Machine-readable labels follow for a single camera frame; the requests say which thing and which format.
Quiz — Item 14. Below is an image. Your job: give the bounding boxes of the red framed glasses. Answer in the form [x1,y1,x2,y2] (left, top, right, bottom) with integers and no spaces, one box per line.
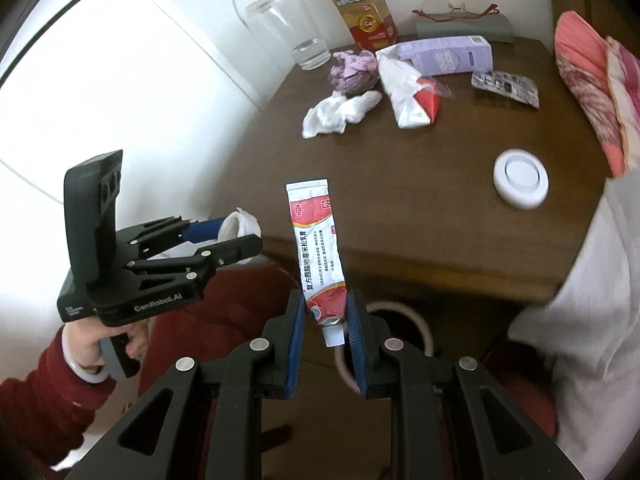
[412,0,501,23]

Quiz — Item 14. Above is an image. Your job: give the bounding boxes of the purple carton box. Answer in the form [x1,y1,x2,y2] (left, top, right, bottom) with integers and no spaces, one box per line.
[375,35,495,77]

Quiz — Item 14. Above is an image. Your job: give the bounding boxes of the white bangle bracelet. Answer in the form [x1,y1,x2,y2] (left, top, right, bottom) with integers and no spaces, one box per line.
[67,355,108,383]

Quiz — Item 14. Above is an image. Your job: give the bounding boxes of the person's left forearm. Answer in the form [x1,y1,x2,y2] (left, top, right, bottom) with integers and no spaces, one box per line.
[0,340,118,466]

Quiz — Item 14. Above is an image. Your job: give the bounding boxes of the clear drinking glass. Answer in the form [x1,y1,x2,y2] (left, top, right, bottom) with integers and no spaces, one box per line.
[244,0,332,72]

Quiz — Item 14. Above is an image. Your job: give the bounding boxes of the small crumpled white tissue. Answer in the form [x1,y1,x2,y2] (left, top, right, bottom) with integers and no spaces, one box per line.
[301,90,383,140]

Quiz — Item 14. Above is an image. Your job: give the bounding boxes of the white round disc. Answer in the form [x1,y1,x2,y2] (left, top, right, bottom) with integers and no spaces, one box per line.
[493,149,549,211]

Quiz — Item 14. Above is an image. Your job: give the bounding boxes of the pink bin with black bag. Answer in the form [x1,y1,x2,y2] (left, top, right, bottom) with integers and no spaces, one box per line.
[332,301,433,396]

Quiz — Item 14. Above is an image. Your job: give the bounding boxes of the person's red trouser leg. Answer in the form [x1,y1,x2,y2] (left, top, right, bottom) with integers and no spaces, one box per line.
[140,265,301,411]

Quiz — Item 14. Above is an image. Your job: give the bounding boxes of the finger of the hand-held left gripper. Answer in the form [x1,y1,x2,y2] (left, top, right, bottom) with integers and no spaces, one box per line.
[120,234,263,286]
[117,215,226,256]

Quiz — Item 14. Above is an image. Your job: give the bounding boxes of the wooden nightstand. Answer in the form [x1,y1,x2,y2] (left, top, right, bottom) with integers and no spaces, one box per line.
[250,35,608,311]

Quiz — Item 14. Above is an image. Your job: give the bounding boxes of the pink striped pillow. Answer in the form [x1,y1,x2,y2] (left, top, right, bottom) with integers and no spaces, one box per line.
[554,10,640,176]

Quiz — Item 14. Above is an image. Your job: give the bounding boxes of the red white ointment tube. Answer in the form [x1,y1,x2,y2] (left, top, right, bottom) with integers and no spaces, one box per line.
[286,178,348,348]

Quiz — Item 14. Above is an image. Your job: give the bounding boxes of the white tape roll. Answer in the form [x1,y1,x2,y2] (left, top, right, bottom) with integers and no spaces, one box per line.
[217,207,262,267]

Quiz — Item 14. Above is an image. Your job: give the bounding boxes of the grey striped garment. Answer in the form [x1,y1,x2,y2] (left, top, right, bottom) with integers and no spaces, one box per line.
[507,167,640,480]

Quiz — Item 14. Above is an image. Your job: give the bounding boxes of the grey glasses case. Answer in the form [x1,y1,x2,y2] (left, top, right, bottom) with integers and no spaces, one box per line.
[414,10,516,43]

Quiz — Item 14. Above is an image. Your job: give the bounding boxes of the white red plastic bag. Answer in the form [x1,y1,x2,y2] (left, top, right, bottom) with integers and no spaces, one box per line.
[377,52,451,131]

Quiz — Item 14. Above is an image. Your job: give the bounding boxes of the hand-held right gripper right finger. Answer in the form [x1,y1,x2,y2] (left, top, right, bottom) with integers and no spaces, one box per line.
[345,287,588,480]

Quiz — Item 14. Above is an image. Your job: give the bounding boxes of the person's left hand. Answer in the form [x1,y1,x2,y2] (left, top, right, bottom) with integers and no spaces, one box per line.
[62,321,151,373]

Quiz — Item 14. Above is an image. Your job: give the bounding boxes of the white wardrobe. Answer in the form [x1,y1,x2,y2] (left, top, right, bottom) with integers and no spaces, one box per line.
[0,0,266,306]

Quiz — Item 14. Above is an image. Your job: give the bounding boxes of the silver blister pack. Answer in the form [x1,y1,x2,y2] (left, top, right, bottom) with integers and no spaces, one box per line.
[471,70,541,109]

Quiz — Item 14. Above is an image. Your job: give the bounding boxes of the crumpled purple tissue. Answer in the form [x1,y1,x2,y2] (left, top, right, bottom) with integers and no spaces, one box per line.
[327,50,381,97]

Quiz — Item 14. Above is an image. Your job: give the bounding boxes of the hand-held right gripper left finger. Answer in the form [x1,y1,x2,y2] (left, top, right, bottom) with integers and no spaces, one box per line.
[65,290,307,480]

